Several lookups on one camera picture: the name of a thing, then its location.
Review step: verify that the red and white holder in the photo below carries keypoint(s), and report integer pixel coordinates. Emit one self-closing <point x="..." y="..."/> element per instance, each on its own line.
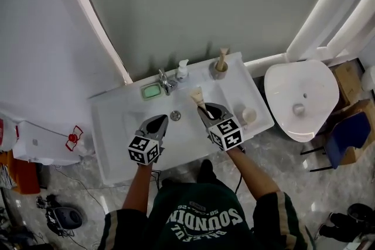
<point x="74" y="137"/>

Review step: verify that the person's right forearm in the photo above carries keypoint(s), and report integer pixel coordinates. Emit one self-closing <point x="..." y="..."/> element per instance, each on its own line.
<point x="252" y="172"/>

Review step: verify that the white sink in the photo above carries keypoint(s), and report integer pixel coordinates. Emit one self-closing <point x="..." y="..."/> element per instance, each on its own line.
<point x="187" y="102"/>

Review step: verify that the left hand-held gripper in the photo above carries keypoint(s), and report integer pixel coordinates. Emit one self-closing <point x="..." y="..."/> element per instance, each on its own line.
<point x="153" y="128"/>

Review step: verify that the orange box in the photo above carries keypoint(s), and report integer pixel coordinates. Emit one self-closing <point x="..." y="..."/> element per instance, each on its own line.
<point x="25" y="181"/>

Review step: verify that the black floor device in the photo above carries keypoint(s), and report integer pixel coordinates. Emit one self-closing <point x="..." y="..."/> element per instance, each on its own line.
<point x="63" y="216"/>

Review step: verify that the white round basin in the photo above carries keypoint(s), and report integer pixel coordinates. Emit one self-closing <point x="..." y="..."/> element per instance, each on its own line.
<point x="301" y="90"/>

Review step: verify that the white plastic bag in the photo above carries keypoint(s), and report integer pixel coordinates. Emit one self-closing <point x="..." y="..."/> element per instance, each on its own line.
<point x="7" y="134"/>

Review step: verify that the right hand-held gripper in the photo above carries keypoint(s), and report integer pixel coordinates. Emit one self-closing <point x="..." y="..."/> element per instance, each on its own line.
<point x="225" y="134"/>

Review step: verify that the small beige jar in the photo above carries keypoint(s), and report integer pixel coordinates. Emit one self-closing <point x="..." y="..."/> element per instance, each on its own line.
<point x="249" y="115"/>

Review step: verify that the large cardboard box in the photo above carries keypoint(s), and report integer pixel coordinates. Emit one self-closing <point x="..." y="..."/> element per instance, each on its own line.
<point x="363" y="108"/>

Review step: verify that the blue chair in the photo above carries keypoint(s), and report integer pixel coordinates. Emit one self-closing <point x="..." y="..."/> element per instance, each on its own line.
<point x="347" y="137"/>

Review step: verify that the small cardboard box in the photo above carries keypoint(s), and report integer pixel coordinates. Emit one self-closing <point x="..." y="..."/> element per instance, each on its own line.
<point x="347" y="82"/>

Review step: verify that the white soap dispenser bottle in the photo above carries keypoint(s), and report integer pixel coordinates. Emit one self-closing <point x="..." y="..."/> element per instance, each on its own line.
<point x="182" y="69"/>

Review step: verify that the chrome faucet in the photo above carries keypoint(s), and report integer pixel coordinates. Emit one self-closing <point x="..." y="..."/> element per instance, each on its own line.
<point x="165" y="82"/>

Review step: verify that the person's dark legs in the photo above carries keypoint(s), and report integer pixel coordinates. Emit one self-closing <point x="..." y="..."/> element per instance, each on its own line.
<point x="207" y="171"/>

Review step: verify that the metal sink drain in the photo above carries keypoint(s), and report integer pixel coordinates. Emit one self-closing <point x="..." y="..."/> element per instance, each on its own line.
<point x="175" y="115"/>

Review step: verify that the person's green shirt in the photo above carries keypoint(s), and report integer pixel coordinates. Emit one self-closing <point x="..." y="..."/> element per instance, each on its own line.
<point x="205" y="219"/>

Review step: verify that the white pipes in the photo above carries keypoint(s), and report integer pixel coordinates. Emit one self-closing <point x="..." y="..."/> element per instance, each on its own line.
<point x="331" y="17"/>

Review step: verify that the person's left forearm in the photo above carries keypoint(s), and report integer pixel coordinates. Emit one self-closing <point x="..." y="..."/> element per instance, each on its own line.
<point x="137" y="187"/>

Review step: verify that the green soap dish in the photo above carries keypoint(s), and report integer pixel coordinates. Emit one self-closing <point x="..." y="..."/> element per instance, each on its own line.
<point x="151" y="91"/>

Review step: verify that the black bag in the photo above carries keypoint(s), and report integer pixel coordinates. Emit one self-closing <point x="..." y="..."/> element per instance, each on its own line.
<point x="347" y="221"/>

